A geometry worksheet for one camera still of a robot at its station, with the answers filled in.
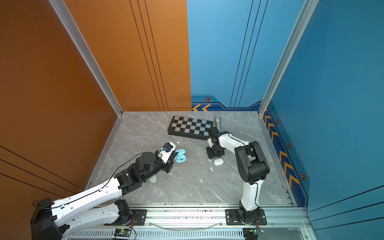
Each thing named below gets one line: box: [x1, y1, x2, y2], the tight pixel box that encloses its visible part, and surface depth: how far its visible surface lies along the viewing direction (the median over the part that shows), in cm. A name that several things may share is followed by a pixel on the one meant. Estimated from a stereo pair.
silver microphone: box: [214, 115, 222, 133], surface depth 114 cm
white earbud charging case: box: [213, 158, 225, 167], surface depth 93 cm
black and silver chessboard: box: [167, 115, 214, 141], surface depth 108 cm
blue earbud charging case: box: [175, 149, 187, 163], surface depth 75 cm
